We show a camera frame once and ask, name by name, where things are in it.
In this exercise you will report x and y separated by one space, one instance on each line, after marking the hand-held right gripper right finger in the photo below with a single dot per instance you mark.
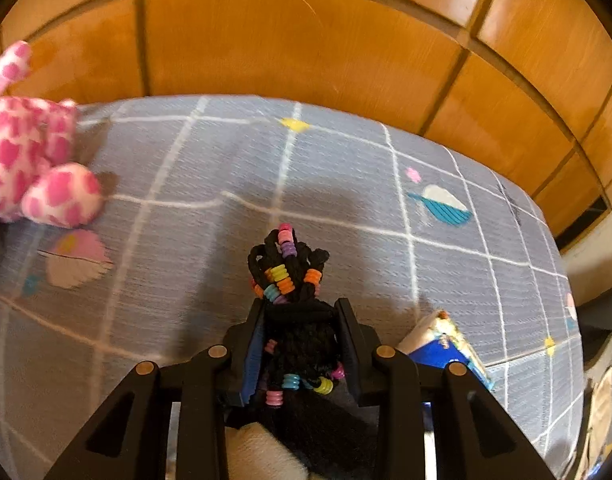
348 345

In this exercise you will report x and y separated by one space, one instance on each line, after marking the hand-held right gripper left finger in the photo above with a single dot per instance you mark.
256 355

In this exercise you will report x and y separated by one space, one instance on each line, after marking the blue tissue packet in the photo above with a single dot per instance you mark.
436 355

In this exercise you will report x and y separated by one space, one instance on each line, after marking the cream sock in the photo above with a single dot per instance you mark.
256 452

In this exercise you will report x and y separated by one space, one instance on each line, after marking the pink spotted plush toy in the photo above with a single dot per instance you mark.
26 160

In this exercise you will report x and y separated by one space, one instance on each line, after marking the wooden wardrobe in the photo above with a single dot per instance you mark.
306 35

